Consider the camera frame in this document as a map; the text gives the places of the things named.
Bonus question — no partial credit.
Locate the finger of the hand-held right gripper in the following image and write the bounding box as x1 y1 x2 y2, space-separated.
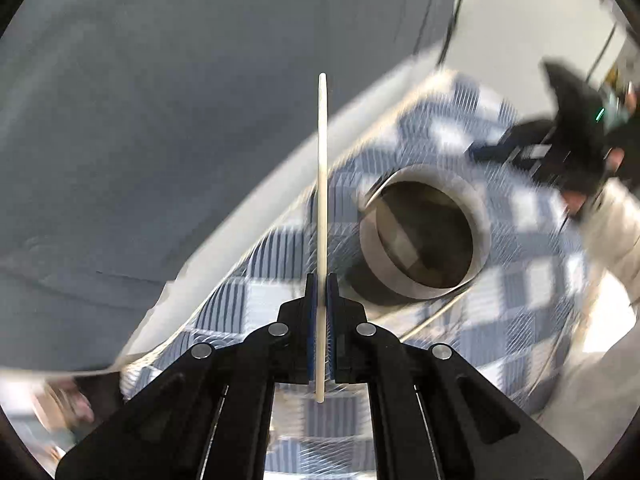
469 139 517 165

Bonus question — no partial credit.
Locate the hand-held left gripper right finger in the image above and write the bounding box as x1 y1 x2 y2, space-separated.
326 273 585 480

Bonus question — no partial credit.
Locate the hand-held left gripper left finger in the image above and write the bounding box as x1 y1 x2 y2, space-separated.
55 274 321 480

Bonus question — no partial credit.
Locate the black metal-rimmed utensil holder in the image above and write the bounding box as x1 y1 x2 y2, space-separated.
345 164 493 307

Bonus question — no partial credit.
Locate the cream white chopstick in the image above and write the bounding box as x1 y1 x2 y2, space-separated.
317 73 331 405

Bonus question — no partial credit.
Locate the person's right forearm white sleeve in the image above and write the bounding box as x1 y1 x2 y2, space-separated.
575 179 640 313

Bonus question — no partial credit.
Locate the person's right hand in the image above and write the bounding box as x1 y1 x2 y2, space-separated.
561 191 602 222

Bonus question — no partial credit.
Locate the blue white patterned tablecloth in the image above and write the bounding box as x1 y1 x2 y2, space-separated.
120 70 601 480

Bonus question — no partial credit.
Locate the white cable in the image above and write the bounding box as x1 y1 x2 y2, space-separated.
400 277 483 343

